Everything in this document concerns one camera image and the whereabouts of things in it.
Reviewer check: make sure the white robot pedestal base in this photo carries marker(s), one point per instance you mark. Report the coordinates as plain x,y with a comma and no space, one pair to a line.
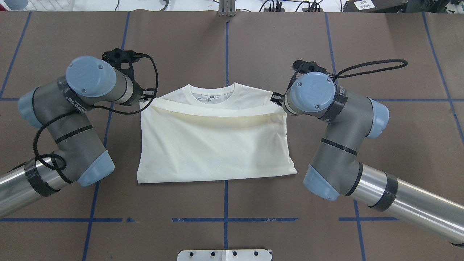
226,255

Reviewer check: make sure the aluminium frame post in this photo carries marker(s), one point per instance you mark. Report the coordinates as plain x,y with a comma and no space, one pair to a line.
226,8

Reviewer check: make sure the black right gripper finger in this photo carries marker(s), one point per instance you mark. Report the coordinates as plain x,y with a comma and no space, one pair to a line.
273,96

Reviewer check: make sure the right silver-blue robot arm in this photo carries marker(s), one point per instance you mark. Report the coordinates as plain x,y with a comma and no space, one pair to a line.
335,170

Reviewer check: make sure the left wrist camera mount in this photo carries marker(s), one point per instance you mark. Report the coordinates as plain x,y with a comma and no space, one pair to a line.
123,60

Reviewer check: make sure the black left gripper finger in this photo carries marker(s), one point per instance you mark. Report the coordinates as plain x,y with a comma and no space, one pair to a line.
148,95

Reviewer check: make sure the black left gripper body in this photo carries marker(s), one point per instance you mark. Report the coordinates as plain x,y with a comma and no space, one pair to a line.
139,95

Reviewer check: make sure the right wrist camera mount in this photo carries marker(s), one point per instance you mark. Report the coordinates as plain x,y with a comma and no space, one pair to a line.
304,67

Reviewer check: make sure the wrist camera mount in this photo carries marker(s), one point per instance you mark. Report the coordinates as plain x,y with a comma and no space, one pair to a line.
304,67
123,60

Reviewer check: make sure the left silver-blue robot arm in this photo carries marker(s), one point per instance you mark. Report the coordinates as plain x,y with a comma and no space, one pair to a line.
66,146

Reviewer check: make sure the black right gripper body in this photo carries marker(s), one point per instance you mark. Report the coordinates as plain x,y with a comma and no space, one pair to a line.
277,98

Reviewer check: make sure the cream long-sleeve cat shirt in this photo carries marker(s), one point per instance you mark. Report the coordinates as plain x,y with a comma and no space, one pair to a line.
198,134

